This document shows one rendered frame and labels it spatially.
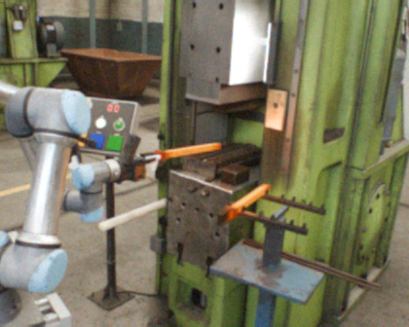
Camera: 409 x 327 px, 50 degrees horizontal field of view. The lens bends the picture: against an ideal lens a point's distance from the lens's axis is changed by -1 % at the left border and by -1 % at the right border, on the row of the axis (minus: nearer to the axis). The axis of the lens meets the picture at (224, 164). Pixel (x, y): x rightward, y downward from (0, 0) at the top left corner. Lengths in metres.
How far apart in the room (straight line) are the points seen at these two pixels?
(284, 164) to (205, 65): 0.56
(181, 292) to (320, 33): 1.48
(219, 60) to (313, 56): 0.40
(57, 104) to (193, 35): 0.98
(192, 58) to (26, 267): 1.22
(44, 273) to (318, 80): 1.26
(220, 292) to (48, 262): 1.17
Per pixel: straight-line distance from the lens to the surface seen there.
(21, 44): 6.80
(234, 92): 2.07
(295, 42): 1.94
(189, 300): 2.47
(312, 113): 1.92
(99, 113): 2.38
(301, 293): 1.71
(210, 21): 2.01
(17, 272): 1.25
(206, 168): 2.10
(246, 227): 2.17
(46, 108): 1.25
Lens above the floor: 1.63
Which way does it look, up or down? 18 degrees down
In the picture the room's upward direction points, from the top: 4 degrees clockwise
